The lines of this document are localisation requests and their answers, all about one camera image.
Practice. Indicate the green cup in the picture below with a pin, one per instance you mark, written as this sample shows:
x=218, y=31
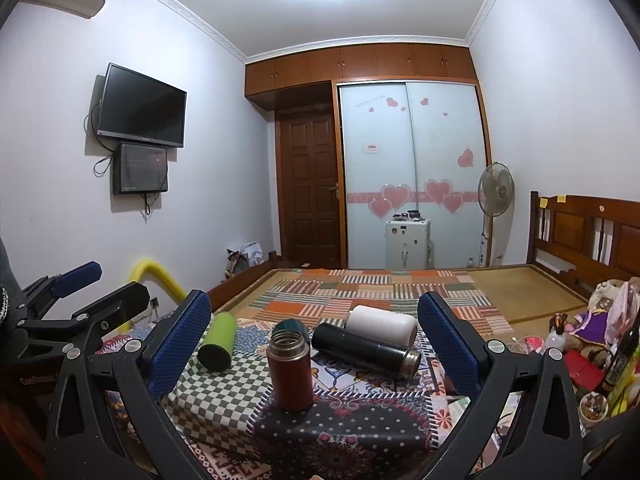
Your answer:
x=218, y=342

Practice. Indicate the green checkered cloth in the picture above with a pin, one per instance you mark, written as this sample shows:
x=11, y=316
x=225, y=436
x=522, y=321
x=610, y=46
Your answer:
x=220, y=400

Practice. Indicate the white cup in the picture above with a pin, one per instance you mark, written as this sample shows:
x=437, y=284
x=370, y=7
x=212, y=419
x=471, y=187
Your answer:
x=382, y=324

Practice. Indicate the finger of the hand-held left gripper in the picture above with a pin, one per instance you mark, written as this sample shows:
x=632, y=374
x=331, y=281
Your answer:
x=77, y=276
x=115, y=305

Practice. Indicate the standing fan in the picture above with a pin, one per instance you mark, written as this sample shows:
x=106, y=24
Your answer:
x=496, y=187

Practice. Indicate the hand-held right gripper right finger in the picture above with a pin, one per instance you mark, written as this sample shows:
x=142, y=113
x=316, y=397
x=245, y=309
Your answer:
x=450, y=345

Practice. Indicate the purple plush doll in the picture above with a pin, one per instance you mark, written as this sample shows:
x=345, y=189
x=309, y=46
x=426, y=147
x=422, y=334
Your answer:
x=592, y=324

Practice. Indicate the small black wall monitor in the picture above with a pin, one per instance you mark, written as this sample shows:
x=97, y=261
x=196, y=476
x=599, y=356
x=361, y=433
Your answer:
x=140, y=168

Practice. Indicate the floral printed blanket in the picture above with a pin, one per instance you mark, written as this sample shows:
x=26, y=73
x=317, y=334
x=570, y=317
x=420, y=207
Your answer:
x=350, y=435

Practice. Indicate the wooden bed frame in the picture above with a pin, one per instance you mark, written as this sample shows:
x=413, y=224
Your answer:
x=575, y=240

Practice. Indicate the small white cabinet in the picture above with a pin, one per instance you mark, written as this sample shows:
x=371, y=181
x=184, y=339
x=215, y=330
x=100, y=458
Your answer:
x=407, y=245

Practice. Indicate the dark glass bottle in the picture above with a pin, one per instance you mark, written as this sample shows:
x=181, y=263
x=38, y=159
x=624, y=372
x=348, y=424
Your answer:
x=622, y=355

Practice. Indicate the teal cup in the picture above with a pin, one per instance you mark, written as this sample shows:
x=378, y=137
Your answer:
x=292, y=325

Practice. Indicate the red-brown thermos cup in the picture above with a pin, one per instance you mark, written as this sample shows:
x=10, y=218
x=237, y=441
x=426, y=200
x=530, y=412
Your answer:
x=289, y=375

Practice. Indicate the patchwork blanket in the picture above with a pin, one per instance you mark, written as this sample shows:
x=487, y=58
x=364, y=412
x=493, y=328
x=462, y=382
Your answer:
x=380, y=285

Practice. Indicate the bamboo bed mat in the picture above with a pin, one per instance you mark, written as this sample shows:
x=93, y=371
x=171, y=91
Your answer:
x=525, y=290

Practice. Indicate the red box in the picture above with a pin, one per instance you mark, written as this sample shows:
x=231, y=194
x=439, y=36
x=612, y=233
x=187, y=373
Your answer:
x=587, y=367

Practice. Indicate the yellow foam pipe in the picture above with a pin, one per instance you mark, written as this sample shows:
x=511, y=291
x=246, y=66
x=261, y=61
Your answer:
x=160, y=280

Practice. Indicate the white printed tote bag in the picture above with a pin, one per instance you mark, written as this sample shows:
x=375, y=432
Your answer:
x=607, y=300

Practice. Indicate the yellow-green packet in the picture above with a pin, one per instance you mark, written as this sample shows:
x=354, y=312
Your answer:
x=625, y=390

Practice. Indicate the brown wooden door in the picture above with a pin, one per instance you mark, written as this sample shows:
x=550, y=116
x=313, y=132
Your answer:
x=307, y=190

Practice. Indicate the small white bottle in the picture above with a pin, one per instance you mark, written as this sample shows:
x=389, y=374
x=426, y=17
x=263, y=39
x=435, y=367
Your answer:
x=555, y=341

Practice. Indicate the wooden wardrobe with glass doors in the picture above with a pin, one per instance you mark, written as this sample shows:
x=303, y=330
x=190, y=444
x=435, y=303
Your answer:
x=410, y=160

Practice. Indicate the black thermos cup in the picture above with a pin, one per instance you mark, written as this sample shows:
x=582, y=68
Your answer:
x=360, y=347

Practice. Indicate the black wall television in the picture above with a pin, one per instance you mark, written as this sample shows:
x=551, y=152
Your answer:
x=141, y=105

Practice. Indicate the bag of clutter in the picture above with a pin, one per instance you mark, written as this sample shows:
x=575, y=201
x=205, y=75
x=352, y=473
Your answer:
x=244, y=258

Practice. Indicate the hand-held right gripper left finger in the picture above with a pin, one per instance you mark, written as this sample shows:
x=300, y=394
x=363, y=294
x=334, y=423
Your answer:
x=182, y=340

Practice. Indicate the white bowl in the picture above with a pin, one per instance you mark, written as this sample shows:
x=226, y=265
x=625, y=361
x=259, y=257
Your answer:
x=594, y=409

